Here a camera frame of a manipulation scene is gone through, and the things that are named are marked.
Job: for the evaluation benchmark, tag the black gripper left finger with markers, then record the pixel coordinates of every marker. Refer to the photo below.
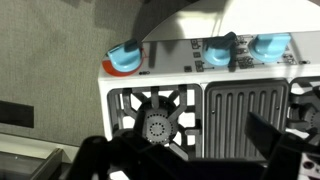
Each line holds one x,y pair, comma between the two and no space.
116,156

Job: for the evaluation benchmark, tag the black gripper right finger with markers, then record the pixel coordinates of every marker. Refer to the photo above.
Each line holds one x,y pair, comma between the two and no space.
290,156

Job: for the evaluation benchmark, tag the grey toy stove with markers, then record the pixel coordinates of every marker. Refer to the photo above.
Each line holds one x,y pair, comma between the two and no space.
173,71

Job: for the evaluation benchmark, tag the blue stove knob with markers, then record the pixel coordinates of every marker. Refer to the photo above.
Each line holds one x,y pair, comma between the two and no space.
268,48
216,55

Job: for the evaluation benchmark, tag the black burner grate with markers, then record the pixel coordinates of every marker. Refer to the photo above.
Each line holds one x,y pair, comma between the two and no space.
156,103
305,110

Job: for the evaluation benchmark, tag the black ribbed griddle plate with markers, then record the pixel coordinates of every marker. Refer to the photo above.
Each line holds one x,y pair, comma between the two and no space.
233,116

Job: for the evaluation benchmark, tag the white metal-framed shelf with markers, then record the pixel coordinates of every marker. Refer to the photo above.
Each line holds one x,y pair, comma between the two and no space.
26,160

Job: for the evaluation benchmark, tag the black flat rectangular plate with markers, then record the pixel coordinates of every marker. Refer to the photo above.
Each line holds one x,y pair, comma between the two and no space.
16,114

